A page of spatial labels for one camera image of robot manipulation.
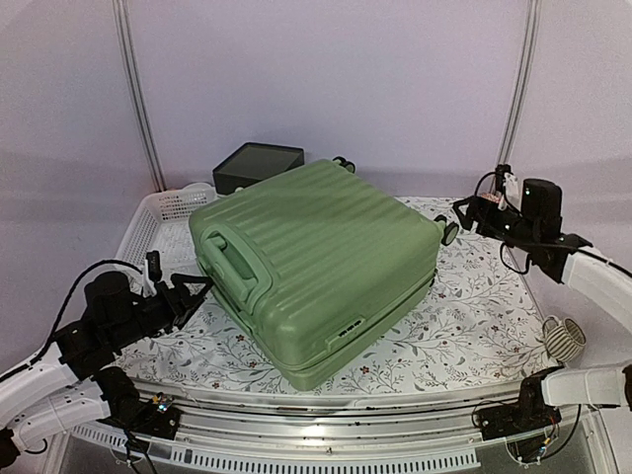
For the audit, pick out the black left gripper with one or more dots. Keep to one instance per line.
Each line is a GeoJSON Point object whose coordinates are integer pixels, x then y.
{"type": "Point", "coordinates": [191, 302]}

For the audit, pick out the drawer cabinet with dark top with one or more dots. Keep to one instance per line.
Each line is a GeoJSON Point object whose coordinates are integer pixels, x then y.
{"type": "Point", "coordinates": [252, 163]}

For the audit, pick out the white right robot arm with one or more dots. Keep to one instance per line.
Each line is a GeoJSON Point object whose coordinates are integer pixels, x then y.
{"type": "Point", "coordinates": [542, 394]}

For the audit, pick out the white plastic mesh basket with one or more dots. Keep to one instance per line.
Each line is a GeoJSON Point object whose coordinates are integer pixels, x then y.
{"type": "Point", "coordinates": [161, 223]}

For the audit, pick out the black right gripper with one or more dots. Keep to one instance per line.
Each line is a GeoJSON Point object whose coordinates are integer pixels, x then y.
{"type": "Point", "coordinates": [486, 227]}

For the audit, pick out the green hard-shell suitcase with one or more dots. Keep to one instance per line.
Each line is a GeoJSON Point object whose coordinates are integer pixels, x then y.
{"type": "Point", "coordinates": [316, 264]}

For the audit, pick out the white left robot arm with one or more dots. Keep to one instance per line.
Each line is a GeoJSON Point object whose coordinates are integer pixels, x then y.
{"type": "Point", "coordinates": [73, 379]}

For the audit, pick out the floral white tablecloth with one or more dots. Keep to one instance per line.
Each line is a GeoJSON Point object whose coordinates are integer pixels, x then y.
{"type": "Point", "coordinates": [477, 326]}

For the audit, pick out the aluminium front rail frame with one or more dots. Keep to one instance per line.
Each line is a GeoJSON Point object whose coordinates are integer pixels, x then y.
{"type": "Point", "coordinates": [239, 432]}

